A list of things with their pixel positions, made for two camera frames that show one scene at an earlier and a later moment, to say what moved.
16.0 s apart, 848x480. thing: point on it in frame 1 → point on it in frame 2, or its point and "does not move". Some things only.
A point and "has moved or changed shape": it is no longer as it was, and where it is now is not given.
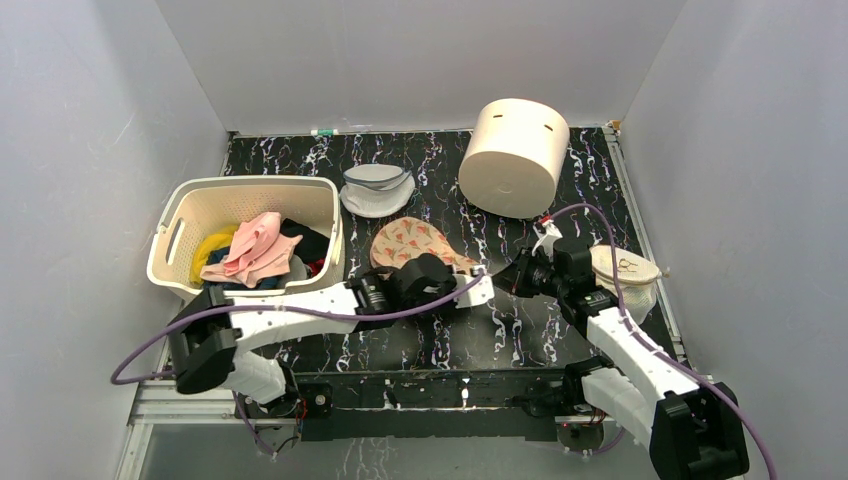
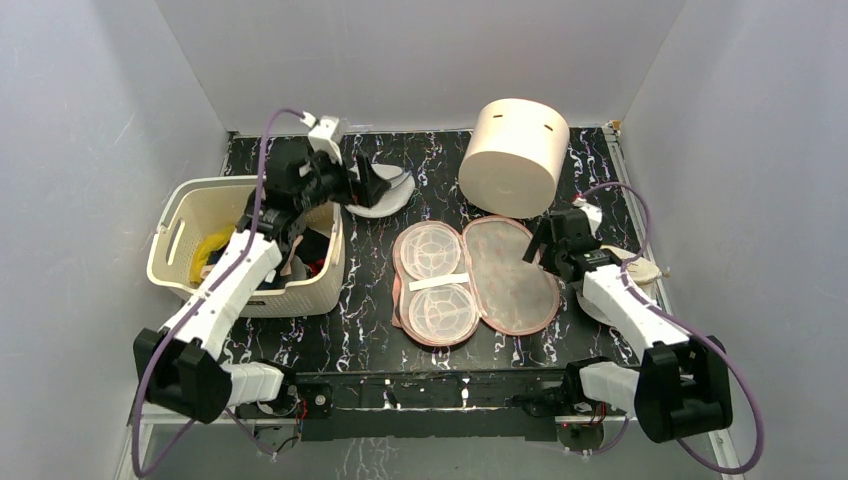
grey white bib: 376,189 does not move
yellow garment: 208,245 does not move
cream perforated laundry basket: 196,207 does not move
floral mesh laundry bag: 406,238 has moved or changed shape
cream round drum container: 513,157 does not move
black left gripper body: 446,289 → 330,183
